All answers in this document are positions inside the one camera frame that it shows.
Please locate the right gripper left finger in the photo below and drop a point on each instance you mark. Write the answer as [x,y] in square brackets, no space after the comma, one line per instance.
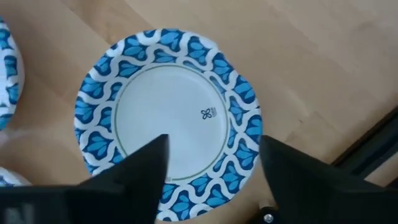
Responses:
[140,180]

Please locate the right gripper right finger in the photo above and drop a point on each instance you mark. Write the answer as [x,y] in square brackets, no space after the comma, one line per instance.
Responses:
[311,193]

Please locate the blue patterned paper bowl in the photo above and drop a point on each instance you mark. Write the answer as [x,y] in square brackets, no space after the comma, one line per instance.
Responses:
[11,67]
[9,178]
[174,102]

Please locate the black aluminium table frame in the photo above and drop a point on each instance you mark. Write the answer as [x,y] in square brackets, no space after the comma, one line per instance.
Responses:
[373,149]

